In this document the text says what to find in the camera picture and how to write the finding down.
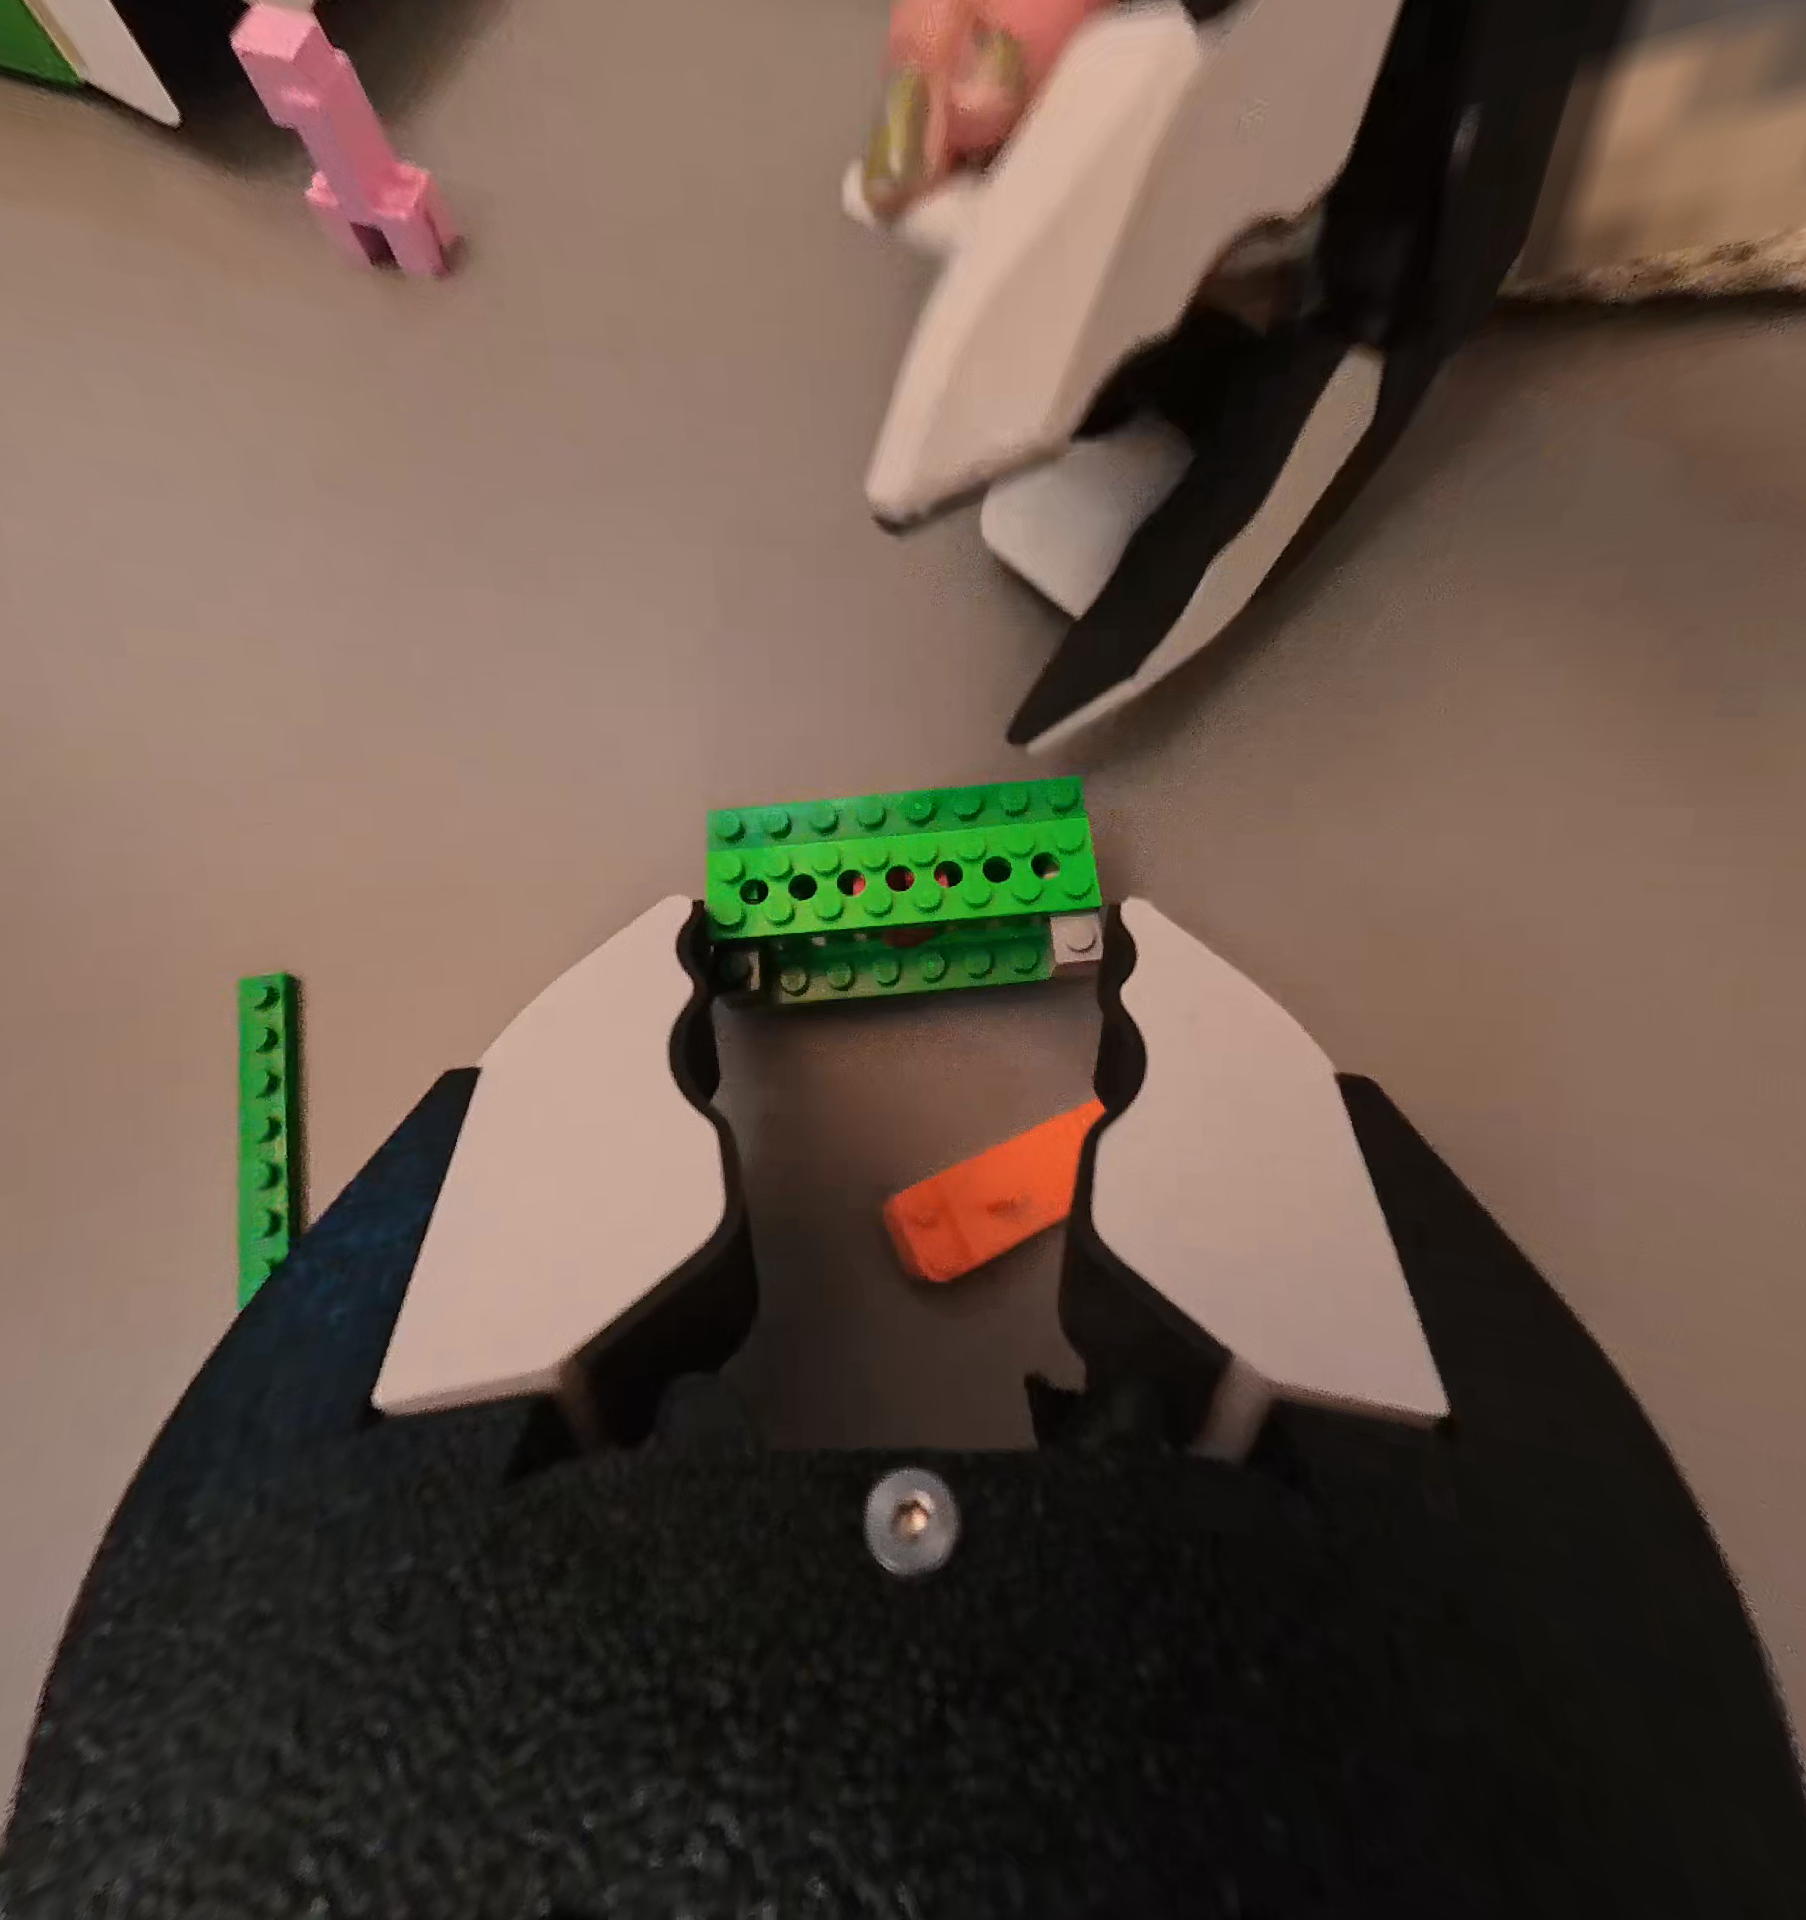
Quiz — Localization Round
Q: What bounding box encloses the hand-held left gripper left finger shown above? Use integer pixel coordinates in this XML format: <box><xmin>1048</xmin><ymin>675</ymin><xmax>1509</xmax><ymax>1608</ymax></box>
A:
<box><xmin>370</xmin><ymin>896</ymin><xmax>761</xmax><ymax>1451</ymax></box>

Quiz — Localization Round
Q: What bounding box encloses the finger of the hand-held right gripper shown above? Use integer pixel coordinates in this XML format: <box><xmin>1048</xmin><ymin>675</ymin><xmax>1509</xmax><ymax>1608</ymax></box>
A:
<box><xmin>977</xmin><ymin>336</ymin><xmax>1395</xmax><ymax>756</ymax></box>
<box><xmin>861</xmin><ymin>0</ymin><xmax>1409</xmax><ymax>531</ymax></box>

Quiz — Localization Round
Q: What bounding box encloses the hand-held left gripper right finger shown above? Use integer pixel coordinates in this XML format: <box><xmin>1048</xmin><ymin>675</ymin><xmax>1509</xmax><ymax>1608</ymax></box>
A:
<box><xmin>1059</xmin><ymin>896</ymin><xmax>1452</xmax><ymax>1464</ymax></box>

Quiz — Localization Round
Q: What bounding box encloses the green lego plate with holes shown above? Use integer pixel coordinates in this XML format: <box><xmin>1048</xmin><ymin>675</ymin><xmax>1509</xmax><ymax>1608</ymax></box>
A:
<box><xmin>704</xmin><ymin>823</ymin><xmax>1107</xmax><ymax>940</ymax></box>

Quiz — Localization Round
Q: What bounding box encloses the green lego assembly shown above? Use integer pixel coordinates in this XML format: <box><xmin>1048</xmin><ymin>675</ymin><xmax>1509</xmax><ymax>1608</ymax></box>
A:
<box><xmin>704</xmin><ymin>777</ymin><xmax>1111</xmax><ymax>1010</ymax></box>

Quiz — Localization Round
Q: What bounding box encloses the narrow green lego plate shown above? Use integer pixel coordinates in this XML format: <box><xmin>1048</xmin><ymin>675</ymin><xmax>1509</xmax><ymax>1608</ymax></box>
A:
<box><xmin>708</xmin><ymin>777</ymin><xmax>1092</xmax><ymax>846</ymax></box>
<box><xmin>234</xmin><ymin>972</ymin><xmax>305</xmax><ymax>1310</ymax></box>

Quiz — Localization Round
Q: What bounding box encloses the person's right forearm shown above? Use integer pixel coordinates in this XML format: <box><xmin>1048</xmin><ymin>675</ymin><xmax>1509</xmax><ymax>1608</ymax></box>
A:
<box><xmin>1501</xmin><ymin>143</ymin><xmax>1806</xmax><ymax>302</ymax></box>

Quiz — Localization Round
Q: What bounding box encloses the pink lego pig figure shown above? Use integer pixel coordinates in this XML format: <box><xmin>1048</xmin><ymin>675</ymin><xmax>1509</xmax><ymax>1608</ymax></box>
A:
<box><xmin>227</xmin><ymin>0</ymin><xmax>461</xmax><ymax>281</ymax></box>

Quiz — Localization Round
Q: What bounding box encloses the green lego box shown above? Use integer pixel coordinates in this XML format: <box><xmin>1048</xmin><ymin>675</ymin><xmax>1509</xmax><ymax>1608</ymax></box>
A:
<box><xmin>0</xmin><ymin>0</ymin><xmax>185</xmax><ymax>131</ymax></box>

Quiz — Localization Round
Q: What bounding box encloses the person's right hand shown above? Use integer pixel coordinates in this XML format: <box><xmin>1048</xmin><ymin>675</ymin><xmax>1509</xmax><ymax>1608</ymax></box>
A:
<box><xmin>864</xmin><ymin>0</ymin><xmax>1104</xmax><ymax>217</ymax></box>

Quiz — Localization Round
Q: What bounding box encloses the orange brick separator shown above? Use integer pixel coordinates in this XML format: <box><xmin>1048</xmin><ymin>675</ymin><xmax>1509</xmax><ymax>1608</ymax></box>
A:
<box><xmin>882</xmin><ymin>1099</ymin><xmax>1107</xmax><ymax>1284</ymax></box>

